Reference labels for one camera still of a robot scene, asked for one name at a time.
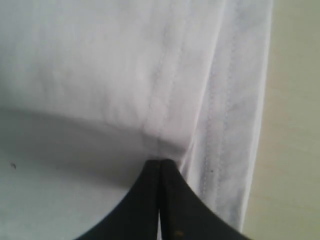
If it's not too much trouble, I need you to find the white t-shirt red print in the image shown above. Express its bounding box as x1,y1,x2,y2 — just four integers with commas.
0,0,273,240

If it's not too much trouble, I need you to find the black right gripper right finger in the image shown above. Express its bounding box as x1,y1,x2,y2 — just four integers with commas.
159,159,247,240

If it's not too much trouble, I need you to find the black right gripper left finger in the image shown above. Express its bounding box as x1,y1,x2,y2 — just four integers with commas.
78,160,160,240

